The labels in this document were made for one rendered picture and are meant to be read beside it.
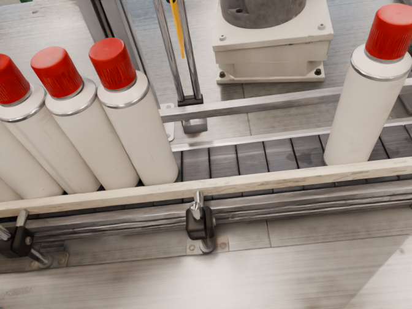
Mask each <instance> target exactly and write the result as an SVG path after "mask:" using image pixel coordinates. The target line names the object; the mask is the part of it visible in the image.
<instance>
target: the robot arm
mask: <svg viewBox="0 0 412 309"><path fill-rule="evenodd" d="M306 2H307V0H220V6H221V13H222V16H223V18H224V20H225V21H226V22H228V23H229V24H231V25H233V26H236V27H239V28H245V29H263V28H271V27H274V26H278V25H281V24H283V23H286V22H288V21H290V20H292V19H293V18H295V17H296V16H298V15H299V14H300V13H301V12H302V11H303V9H304V8H305V5H306Z"/></svg>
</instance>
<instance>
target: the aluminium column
mask: <svg viewBox="0 0 412 309"><path fill-rule="evenodd" d="M75 1H76V3H77V5H78V8H79V9H80V11H81V14H82V16H83V18H84V21H85V23H86V25H87V27H88V29H89V31H90V34H91V36H92V38H93V40H94V43H96V42H98V41H100V40H102V39H106V38H109V36H108V34H107V31H106V29H105V26H104V23H103V21H102V18H101V15H100V13H99V11H98V8H97V5H96V3H95V0H75ZM99 1H100V3H101V6H102V9H103V11H104V15H105V17H106V20H107V23H108V25H109V28H110V30H111V33H112V36H113V37H114V38H118V39H120V40H122V41H123V42H124V43H125V45H126V48H127V50H128V53H129V56H130V58H131V61H132V64H133V66H134V68H135V70H137V71H141V72H143V73H144V74H145V75H146V76H147V77H148V79H149V82H150V86H151V90H152V92H153V96H154V99H155V101H156V105H157V107H158V110H160V109H161V108H160V105H159V102H158V98H157V95H156V92H155V89H154V86H153V83H152V81H151V77H150V74H149V71H148V68H147V64H146V62H145V58H144V56H143V53H142V49H141V47H140V44H139V40H138V37H137V34H136V31H135V28H134V25H133V22H132V19H131V16H130V13H129V9H128V6H127V4H126V0H99Z"/></svg>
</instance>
